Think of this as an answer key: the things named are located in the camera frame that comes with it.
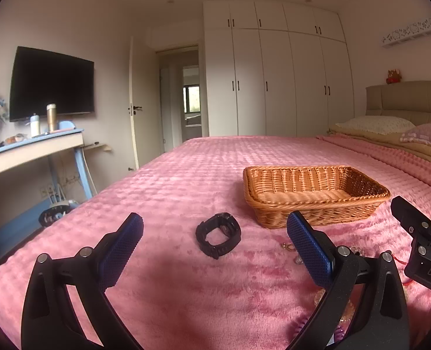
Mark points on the beige quilt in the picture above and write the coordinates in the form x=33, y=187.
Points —
x=383, y=139

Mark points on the white wardrobe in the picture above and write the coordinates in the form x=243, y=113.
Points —
x=274, y=80

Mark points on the amber gold ornament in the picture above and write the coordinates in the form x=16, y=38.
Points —
x=319, y=296

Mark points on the black wall television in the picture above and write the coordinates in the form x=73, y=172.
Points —
x=51, y=84

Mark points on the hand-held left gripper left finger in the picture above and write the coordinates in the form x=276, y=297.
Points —
x=122, y=248

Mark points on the white door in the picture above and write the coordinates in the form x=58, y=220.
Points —
x=133, y=116

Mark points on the white carved wall shelf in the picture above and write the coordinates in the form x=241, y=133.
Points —
x=412, y=33

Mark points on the beige padded headboard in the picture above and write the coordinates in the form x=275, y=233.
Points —
x=405, y=100

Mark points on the pink checked pillow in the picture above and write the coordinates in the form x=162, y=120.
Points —
x=429, y=136

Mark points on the pink fluffy blanket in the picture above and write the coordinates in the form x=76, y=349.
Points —
x=164, y=189

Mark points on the woven wicker basket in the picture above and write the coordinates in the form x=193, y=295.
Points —
x=310, y=197

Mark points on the gold thermos bottle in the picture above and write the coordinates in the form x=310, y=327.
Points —
x=51, y=118

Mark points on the white bottle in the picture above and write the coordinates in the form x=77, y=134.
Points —
x=35, y=127

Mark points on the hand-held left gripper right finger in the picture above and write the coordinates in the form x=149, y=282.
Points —
x=308, y=248

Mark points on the red plush toy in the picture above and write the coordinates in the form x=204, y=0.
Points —
x=393, y=77

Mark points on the white patterned pillow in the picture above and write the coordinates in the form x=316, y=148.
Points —
x=376, y=124

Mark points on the black wrist watch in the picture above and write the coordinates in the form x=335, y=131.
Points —
x=201, y=235

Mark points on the blue and white desk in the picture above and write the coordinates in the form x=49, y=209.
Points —
x=18, y=153

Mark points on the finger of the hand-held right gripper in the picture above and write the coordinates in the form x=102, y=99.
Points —
x=405, y=213

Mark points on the dark round floor appliance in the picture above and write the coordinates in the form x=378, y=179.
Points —
x=55, y=216

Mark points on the hallway window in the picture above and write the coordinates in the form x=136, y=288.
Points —
x=191, y=98

